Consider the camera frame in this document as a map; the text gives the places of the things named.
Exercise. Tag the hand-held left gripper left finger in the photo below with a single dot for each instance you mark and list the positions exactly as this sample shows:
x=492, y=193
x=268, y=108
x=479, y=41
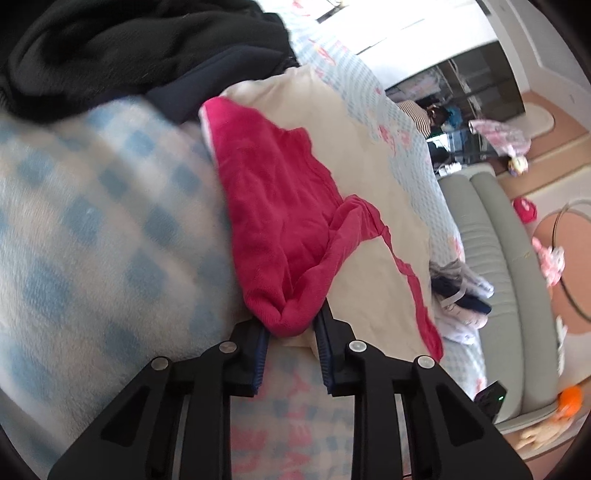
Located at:
x=261, y=364

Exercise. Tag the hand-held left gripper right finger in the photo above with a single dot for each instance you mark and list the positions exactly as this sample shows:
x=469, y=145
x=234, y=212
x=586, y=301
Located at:
x=323, y=355

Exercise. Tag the cream and pink shirt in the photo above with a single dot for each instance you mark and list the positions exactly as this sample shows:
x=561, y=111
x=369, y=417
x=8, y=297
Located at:
x=277, y=207

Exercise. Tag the folded white and navy clothes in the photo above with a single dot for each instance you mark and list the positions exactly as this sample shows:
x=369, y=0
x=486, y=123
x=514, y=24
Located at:
x=461, y=309

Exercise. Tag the black clothes pile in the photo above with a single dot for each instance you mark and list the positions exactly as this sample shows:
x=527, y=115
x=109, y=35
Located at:
x=138, y=46

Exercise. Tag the beige plush toy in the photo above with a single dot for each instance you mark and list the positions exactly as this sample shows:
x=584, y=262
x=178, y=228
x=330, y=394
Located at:
x=540, y=434

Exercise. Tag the orange toy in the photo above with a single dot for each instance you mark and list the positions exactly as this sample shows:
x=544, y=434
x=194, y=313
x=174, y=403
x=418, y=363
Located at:
x=570, y=401

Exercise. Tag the grey green padded headboard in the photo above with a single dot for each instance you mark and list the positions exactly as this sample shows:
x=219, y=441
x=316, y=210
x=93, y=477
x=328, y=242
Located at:
x=498, y=277

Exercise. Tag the thin metal hoop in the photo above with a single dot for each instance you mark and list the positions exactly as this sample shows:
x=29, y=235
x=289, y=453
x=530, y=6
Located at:
x=561, y=277

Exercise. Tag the pink and white plush toy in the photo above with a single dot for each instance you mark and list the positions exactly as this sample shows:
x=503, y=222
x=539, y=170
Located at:
x=549, y=261

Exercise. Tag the red plush toy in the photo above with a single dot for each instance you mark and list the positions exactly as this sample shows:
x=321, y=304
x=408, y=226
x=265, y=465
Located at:
x=524, y=210

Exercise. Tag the blue checked printed blanket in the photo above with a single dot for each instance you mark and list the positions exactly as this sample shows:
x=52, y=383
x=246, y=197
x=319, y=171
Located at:
x=92, y=230

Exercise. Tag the small yellow toy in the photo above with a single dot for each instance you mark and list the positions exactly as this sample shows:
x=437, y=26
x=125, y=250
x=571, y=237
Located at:
x=517, y=165

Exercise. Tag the pink printed cloth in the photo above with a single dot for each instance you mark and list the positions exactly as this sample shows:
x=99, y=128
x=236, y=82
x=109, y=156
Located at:
x=501, y=136

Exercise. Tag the dark cluttered shelf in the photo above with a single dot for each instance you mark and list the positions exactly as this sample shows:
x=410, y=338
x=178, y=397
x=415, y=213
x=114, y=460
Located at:
x=485, y=92

